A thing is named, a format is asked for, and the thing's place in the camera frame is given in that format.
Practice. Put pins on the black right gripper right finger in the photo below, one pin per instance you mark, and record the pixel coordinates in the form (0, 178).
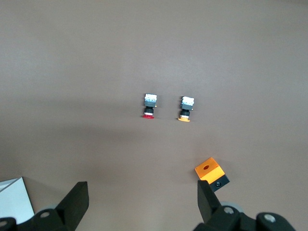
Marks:
(211, 211)

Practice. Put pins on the red push button switch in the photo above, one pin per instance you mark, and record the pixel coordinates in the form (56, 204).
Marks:
(149, 103)

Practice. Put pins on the white drawer cabinet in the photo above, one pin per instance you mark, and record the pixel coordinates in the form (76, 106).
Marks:
(13, 199)

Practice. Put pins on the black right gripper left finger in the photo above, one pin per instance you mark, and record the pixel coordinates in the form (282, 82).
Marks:
(69, 209)

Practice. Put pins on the yellow push button switch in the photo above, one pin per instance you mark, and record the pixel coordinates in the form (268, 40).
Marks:
(186, 106)

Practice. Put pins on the brown table cover sheet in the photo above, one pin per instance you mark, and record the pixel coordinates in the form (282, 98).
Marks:
(144, 60)

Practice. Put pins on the orange box with black base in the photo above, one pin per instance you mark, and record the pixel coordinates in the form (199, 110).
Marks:
(213, 172)

